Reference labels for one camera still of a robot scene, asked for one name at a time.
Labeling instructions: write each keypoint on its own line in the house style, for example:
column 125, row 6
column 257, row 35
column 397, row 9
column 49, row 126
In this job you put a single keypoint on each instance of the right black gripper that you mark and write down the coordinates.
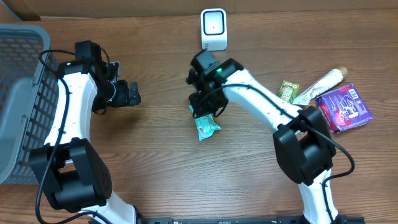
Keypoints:
column 206, row 108

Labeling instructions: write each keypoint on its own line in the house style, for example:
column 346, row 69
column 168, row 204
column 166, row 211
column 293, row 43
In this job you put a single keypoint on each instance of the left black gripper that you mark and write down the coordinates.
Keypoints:
column 125, row 93

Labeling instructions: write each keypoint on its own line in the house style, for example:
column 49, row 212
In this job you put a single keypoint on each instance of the teal plastic packet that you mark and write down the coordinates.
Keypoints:
column 206, row 126

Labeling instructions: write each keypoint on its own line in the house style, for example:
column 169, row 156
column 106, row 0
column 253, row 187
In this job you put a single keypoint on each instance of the green yellow snack packet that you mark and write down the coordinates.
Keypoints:
column 288, row 91

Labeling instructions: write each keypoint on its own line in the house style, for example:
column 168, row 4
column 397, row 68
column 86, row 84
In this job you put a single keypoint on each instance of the white bamboo print tube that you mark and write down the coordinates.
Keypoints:
column 325, row 83

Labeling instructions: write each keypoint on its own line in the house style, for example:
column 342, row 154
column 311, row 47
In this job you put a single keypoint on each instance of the purple Carefree pad pack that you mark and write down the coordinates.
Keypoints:
column 343, row 109

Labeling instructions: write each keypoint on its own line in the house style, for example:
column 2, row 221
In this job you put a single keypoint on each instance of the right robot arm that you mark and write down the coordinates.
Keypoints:
column 303, row 146

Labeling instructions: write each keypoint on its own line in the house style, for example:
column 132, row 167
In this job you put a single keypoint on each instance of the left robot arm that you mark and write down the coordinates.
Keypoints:
column 71, row 174

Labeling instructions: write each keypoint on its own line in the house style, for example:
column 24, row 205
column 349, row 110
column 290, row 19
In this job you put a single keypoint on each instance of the white barcode scanner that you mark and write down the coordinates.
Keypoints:
column 214, row 33

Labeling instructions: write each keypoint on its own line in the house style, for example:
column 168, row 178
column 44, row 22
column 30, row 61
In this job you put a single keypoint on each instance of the grey plastic basket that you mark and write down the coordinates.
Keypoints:
column 29, row 94

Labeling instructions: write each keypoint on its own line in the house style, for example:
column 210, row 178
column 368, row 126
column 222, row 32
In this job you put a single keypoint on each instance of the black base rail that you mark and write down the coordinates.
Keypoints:
column 342, row 219

